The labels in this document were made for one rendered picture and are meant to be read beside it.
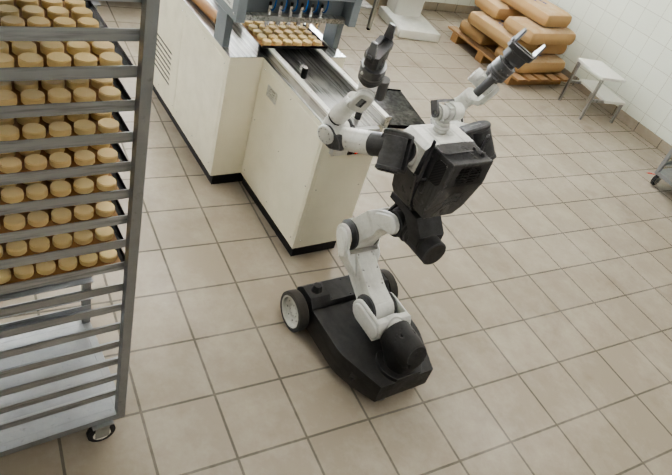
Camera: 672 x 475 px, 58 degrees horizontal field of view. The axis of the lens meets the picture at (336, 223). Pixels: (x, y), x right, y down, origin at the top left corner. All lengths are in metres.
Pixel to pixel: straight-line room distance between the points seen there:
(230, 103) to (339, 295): 1.21
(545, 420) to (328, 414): 1.08
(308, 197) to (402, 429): 1.18
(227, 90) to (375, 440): 1.90
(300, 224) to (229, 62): 0.90
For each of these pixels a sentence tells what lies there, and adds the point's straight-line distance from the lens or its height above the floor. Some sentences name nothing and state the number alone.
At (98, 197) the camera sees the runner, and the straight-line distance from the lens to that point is 1.71.
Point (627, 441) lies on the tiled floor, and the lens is 3.43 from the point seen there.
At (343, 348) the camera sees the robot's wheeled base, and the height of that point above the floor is 0.17.
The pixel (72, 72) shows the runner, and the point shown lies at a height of 1.50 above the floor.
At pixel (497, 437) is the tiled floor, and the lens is 3.02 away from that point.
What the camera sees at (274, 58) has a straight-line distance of 3.26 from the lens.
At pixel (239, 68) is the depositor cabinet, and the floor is 0.77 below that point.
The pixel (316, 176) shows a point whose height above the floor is 0.57.
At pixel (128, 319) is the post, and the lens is 2.05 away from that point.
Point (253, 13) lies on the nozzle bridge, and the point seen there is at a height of 1.05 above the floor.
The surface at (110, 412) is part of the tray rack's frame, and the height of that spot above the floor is 0.15.
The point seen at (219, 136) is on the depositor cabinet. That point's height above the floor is 0.36.
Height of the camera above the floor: 2.21
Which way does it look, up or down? 37 degrees down
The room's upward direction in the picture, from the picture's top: 19 degrees clockwise
